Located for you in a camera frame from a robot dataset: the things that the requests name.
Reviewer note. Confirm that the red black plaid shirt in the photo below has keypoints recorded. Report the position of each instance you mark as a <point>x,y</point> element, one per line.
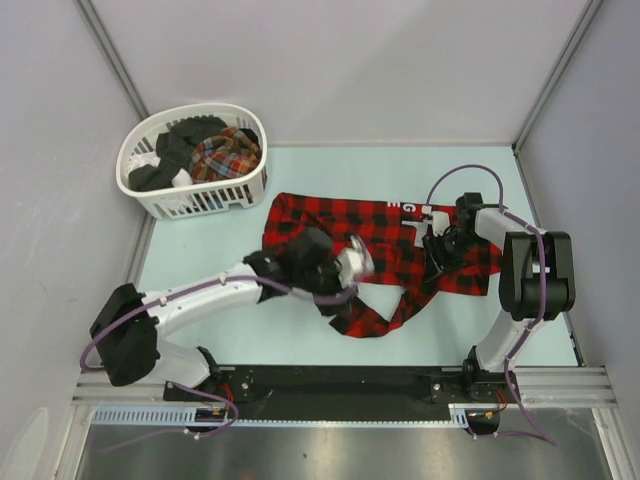
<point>392,232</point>

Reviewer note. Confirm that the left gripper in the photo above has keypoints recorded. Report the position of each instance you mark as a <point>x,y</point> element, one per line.
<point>331,310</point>

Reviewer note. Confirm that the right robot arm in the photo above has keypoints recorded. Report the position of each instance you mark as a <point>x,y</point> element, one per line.
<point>536,284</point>

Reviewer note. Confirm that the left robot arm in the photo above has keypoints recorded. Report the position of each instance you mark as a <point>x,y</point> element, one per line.
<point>130,334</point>

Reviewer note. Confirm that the right aluminium corner post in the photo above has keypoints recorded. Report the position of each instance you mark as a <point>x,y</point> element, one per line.
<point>560,67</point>

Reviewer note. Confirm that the multicolour plaid shirt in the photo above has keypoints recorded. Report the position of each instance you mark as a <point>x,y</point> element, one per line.
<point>231,154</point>

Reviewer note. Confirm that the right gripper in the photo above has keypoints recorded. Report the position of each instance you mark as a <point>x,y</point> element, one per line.
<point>441,261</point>

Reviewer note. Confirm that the white laundry basket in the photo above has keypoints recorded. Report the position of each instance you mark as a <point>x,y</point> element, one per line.
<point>199,198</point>

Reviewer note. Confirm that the white cable duct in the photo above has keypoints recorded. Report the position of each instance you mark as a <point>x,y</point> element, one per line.
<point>298,414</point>

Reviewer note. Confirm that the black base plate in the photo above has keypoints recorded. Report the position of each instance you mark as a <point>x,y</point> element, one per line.
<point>360,385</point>

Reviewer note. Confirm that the aluminium frame rail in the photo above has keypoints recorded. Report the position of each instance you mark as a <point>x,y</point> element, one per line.
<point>539,387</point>

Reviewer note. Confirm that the aluminium corner post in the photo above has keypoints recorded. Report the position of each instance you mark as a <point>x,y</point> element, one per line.
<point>560,67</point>
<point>107,47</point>

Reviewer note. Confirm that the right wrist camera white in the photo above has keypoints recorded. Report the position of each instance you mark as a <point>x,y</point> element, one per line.
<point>436,221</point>

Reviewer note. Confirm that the white garment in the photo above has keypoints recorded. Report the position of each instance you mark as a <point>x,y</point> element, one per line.
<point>148,172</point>

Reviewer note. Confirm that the dark grey garment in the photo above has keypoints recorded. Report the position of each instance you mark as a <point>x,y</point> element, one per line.
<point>182,138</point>

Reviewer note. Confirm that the left aluminium corner post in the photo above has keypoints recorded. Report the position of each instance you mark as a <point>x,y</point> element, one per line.
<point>107,47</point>

